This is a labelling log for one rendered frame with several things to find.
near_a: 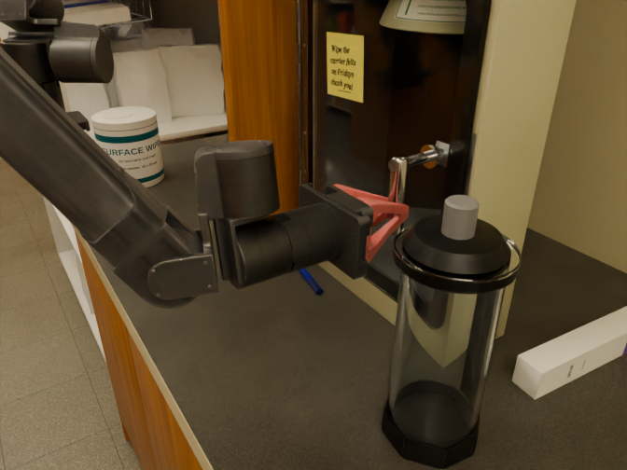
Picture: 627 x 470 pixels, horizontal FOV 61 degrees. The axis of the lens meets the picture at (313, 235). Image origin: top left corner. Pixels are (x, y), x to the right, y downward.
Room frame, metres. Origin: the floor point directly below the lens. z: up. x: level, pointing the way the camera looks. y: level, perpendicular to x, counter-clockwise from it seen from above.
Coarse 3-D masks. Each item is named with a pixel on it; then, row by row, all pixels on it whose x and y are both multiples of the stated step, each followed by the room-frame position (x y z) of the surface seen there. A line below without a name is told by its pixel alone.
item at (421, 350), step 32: (512, 256) 0.38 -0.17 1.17; (416, 288) 0.37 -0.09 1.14; (416, 320) 0.37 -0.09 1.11; (448, 320) 0.36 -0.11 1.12; (480, 320) 0.36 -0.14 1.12; (416, 352) 0.37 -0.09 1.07; (448, 352) 0.36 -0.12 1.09; (480, 352) 0.36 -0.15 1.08; (416, 384) 0.37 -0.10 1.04; (448, 384) 0.35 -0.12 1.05; (480, 384) 0.37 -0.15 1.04; (416, 416) 0.36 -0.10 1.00; (448, 416) 0.35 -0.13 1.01
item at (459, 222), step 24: (432, 216) 0.43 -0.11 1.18; (456, 216) 0.39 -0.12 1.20; (408, 240) 0.40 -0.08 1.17; (432, 240) 0.39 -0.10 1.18; (456, 240) 0.39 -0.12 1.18; (480, 240) 0.39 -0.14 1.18; (504, 240) 0.39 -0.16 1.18; (432, 264) 0.37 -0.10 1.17; (456, 264) 0.36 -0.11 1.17; (480, 264) 0.36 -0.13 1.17; (504, 264) 0.37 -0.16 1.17
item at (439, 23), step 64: (320, 0) 0.71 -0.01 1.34; (384, 0) 0.61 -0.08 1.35; (448, 0) 0.53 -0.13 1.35; (320, 64) 0.71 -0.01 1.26; (384, 64) 0.61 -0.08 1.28; (448, 64) 0.53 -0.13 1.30; (320, 128) 0.71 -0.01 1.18; (384, 128) 0.60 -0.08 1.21; (448, 128) 0.52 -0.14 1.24; (384, 192) 0.59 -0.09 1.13; (448, 192) 0.51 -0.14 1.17; (384, 256) 0.59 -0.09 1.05
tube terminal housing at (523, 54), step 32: (512, 0) 0.51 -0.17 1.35; (544, 0) 0.53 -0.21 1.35; (512, 32) 0.51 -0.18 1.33; (544, 32) 0.54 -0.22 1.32; (512, 64) 0.51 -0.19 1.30; (544, 64) 0.54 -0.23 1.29; (480, 96) 0.50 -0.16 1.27; (512, 96) 0.52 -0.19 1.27; (544, 96) 0.55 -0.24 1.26; (480, 128) 0.50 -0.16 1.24; (512, 128) 0.52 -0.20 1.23; (544, 128) 0.55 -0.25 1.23; (480, 160) 0.50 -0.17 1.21; (512, 160) 0.53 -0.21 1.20; (480, 192) 0.50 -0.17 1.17; (512, 192) 0.53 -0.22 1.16; (512, 224) 0.54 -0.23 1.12; (352, 288) 0.66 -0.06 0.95; (512, 288) 0.56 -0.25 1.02
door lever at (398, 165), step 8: (424, 152) 0.53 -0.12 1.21; (432, 152) 0.53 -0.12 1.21; (392, 160) 0.51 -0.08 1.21; (400, 160) 0.50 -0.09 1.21; (408, 160) 0.51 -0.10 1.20; (416, 160) 0.52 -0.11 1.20; (424, 160) 0.52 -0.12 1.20; (432, 160) 0.53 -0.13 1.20; (392, 168) 0.51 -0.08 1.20; (400, 168) 0.50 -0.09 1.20; (408, 168) 0.51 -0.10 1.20; (392, 176) 0.51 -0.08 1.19; (400, 176) 0.50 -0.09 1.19; (392, 184) 0.51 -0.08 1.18; (400, 184) 0.50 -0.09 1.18; (392, 192) 0.51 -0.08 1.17; (400, 192) 0.50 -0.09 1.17; (392, 200) 0.51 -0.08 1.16; (400, 200) 0.50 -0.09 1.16; (392, 216) 0.51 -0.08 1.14
